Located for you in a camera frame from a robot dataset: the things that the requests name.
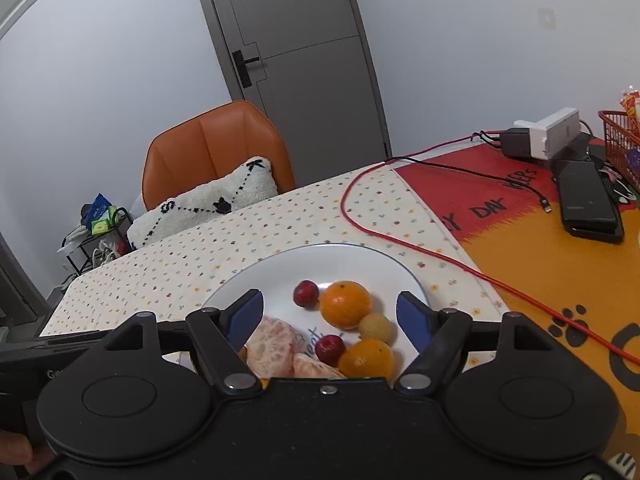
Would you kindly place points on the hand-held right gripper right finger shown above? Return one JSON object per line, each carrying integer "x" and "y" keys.
{"x": 413, "y": 321}

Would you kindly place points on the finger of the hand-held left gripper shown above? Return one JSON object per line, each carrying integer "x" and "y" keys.
{"x": 75, "y": 338}

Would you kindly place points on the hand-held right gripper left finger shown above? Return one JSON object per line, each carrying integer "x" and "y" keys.
{"x": 245, "y": 321}

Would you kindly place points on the peeled pomelo segment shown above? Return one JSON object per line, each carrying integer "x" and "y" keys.
{"x": 316, "y": 367}
{"x": 270, "y": 346}

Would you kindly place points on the medium orange tangerine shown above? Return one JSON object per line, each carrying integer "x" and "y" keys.
{"x": 366, "y": 359}

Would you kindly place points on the dark red round fruit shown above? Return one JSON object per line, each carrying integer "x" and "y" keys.
{"x": 330, "y": 349}
{"x": 305, "y": 294}

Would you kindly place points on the large orange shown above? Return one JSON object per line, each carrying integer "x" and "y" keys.
{"x": 345, "y": 304}

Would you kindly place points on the white plate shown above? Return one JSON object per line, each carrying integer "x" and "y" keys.
{"x": 310, "y": 270}

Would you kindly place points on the person's left hand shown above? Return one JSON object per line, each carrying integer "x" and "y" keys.
{"x": 17, "y": 452}

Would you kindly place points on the dotted white tablecloth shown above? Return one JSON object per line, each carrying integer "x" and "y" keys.
{"x": 240, "y": 240}

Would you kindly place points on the green packet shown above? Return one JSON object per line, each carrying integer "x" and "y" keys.
{"x": 103, "y": 226}

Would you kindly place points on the white fluffy patterned pillow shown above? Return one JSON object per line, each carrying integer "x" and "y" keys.
{"x": 200, "y": 205}

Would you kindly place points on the blue bag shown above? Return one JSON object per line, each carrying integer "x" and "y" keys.
{"x": 98, "y": 209}

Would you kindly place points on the red and orange mat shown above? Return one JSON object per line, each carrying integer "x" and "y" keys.
{"x": 540, "y": 260}

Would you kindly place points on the orange leather chair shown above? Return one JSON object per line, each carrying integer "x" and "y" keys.
{"x": 210, "y": 140}

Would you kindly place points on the black flat device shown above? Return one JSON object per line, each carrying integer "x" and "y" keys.
{"x": 590, "y": 200}

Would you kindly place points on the white power strip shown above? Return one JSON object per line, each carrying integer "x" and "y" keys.
{"x": 552, "y": 132}

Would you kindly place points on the grey door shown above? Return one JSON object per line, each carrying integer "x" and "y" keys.
{"x": 295, "y": 55}

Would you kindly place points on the snack packet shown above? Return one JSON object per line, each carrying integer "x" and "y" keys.
{"x": 631, "y": 106}

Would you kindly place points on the white wall socket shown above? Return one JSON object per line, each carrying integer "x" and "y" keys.
{"x": 547, "y": 17}

